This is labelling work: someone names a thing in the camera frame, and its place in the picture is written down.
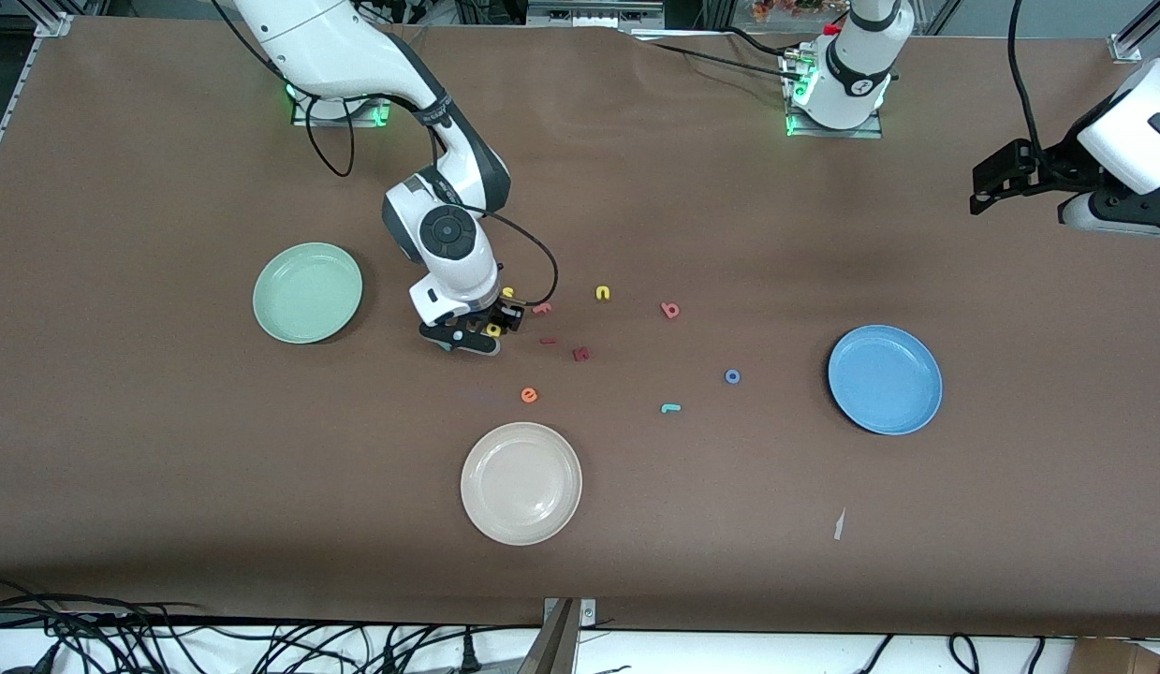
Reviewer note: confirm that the aluminium corner bracket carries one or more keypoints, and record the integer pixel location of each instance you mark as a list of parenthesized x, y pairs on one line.
[(55, 25)]

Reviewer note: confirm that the grey metal device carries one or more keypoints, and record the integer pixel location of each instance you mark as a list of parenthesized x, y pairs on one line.
[(589, 14)]

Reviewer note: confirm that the salmon foam letter b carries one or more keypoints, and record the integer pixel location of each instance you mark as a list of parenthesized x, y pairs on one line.
[(666, 307)]

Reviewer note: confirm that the aluminium table edge rail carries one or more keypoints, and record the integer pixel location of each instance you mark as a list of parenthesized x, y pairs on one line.
[(14, 103)]

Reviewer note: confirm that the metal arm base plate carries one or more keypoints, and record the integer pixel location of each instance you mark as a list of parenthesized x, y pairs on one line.
[(832, 133), (341, 123)]

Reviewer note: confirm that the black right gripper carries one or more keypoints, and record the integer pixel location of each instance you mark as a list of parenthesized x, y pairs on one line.
[(506, 316)]

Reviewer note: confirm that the orange artificial flowers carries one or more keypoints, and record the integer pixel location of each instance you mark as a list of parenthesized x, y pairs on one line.
[(785, 7)]

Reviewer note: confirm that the metal table edge bracket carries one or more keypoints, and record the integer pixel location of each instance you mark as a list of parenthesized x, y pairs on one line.
[(553, 646)]

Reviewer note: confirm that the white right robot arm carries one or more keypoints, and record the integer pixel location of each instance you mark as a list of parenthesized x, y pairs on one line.
[(355, 56)]

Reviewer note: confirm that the light green plate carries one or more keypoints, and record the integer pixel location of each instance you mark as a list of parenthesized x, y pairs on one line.
[(307, 293)]

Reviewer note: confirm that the blue plate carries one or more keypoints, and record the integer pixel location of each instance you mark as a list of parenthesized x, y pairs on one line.
[(885, 379)]

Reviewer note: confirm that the white paper scrap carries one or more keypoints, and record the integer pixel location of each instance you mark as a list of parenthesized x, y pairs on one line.
[(839, 524)]

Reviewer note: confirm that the cardboard box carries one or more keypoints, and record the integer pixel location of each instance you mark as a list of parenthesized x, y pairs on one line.
[(1104, 660)]

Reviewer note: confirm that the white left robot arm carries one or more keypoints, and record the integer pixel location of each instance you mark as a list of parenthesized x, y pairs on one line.
[(856, 65)]

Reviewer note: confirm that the black power plug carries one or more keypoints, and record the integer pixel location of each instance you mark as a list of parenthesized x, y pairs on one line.
[(468, 655)]

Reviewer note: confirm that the beige plate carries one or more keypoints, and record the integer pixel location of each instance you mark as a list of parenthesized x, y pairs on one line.
[(521, 483)]

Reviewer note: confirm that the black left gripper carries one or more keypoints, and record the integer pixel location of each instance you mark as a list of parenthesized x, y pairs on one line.
[(1057, 162)]

